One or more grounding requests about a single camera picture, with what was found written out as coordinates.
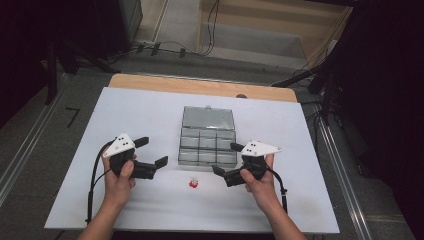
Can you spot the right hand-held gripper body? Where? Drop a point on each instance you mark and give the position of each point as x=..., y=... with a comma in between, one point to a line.
x=258, y=149

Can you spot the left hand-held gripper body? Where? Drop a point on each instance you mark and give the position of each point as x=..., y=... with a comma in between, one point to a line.
x=121, y=144

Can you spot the small red ornament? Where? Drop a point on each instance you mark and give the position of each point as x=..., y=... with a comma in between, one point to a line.
x=193, y=183

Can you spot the clear plastic compartment box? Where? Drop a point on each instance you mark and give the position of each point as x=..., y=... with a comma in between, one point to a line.
x=206, y=140

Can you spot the person's right hand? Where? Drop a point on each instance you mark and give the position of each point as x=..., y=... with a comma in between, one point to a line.
x=263, y=190

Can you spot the person's left hand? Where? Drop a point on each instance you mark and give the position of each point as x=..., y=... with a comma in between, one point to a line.
x=118, y=190

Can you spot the white table board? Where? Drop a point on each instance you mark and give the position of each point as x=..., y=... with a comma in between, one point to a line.
x=200, y=210

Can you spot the dark round table grommet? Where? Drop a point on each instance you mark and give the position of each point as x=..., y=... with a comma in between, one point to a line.
x=241, y=96

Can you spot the wooden table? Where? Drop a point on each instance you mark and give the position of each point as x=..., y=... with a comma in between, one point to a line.
x=186, y=86

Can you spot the black stand leg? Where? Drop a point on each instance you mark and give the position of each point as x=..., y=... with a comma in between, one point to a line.
x=293, y=80

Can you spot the black plug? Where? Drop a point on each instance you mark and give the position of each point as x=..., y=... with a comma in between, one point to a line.
x=182, y=52
x=140, y=48
x=155, y=48

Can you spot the black metal stand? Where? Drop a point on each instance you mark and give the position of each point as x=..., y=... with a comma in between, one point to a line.
x=51, y=76

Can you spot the dark grey cabinet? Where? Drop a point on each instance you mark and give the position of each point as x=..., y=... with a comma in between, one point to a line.
x=130, y=20

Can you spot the metal floor rail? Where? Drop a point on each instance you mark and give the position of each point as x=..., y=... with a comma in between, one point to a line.
x=359, y=216
x=26, y=150

